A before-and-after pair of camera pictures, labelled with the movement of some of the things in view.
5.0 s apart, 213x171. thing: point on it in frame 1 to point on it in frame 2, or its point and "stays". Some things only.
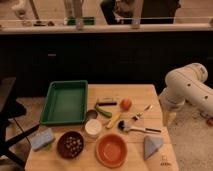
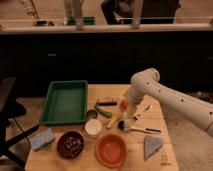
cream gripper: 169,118 to 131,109
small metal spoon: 138,115 stays
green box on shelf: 89,20 stays
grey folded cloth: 150,145 stays
